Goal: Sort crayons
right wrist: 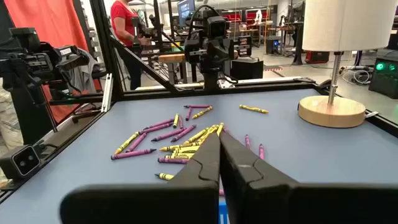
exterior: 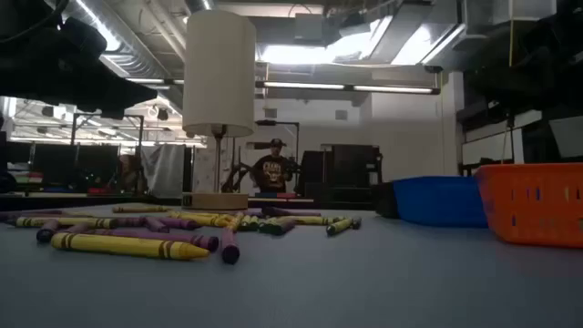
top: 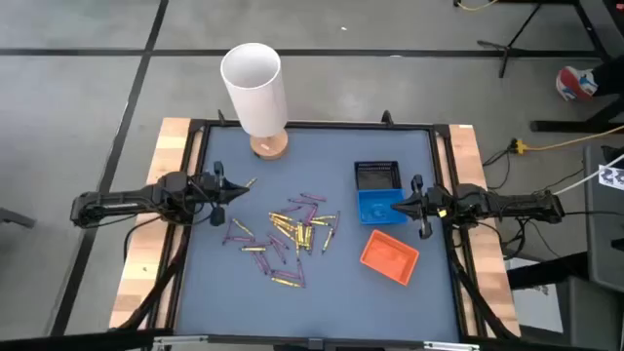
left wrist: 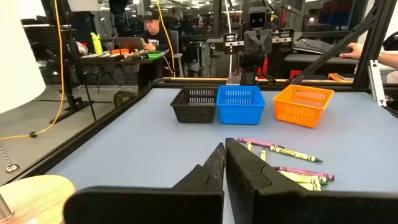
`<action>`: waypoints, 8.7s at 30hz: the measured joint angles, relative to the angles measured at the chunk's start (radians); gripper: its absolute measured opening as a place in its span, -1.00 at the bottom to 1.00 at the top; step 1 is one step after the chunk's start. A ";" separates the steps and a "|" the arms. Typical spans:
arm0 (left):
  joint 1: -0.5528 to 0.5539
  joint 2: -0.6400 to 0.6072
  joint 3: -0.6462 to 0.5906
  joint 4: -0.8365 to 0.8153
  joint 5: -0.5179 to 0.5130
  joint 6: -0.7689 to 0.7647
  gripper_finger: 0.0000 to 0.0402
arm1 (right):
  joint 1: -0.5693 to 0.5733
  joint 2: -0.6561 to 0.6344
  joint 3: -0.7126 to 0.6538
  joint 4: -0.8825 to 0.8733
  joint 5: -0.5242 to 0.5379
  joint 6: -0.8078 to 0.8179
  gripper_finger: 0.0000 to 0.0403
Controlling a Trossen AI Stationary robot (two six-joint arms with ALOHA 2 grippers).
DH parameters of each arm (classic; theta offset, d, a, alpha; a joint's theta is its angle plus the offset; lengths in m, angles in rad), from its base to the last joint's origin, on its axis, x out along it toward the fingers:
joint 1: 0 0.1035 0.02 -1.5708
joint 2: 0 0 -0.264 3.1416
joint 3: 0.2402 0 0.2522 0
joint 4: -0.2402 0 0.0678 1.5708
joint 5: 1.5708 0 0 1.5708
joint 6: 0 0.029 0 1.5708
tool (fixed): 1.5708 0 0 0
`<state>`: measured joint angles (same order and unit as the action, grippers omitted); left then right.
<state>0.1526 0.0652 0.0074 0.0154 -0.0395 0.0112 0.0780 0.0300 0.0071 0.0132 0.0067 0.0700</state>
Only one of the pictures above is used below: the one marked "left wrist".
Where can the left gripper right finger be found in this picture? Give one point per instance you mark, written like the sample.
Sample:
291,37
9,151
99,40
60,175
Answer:
264,202

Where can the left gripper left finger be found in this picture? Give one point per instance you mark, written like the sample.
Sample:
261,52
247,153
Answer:
186,202

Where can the purple crayon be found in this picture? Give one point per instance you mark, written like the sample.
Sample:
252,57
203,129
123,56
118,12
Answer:
311,173

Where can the person's forearm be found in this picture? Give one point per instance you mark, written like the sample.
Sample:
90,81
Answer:
390,59

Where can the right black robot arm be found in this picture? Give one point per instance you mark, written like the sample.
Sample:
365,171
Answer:
248,74

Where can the red bin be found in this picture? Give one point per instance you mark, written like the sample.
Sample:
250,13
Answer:
264,67

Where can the black keyboard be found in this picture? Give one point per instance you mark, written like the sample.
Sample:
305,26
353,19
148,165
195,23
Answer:
312,46

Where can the grey desk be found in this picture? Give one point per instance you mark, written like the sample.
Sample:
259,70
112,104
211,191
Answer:
320,59

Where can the light wooden board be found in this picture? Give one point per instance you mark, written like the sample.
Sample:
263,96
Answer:
202,79

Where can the blue plastic basket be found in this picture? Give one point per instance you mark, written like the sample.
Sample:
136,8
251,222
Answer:
239,113

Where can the grey office chair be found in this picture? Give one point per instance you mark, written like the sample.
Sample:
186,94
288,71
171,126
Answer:
175,40

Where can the orange plastic basket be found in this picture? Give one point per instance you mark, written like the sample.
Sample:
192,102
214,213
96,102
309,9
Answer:
295,116

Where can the cardboard box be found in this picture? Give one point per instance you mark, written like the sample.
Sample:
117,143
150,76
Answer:
340,77

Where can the black plastic basket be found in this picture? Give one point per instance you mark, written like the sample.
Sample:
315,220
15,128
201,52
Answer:
194,112

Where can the person's hand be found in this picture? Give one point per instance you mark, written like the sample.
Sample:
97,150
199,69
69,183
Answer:
353,51

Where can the person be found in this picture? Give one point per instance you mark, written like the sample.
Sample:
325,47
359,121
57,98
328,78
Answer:
157,39

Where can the green plastic box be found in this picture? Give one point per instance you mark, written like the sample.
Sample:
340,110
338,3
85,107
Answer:
154,55

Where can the grey laptop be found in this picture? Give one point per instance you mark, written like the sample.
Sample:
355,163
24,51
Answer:
129,43

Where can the dark work desk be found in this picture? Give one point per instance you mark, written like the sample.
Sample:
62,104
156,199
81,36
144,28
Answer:
124,60

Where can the yellow-green bottle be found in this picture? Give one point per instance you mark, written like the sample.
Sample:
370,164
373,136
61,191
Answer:
97,45

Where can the black floor stand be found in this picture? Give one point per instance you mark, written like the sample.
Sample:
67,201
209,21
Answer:
68,62

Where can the table lamp white shade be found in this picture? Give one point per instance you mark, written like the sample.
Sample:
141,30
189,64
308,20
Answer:
18,62

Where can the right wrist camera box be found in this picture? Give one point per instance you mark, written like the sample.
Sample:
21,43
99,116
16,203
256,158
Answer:
257,18

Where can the black table frame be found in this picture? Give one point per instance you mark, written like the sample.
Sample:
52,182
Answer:
371,37

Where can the white metal bracket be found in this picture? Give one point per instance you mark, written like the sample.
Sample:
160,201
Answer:
377,84

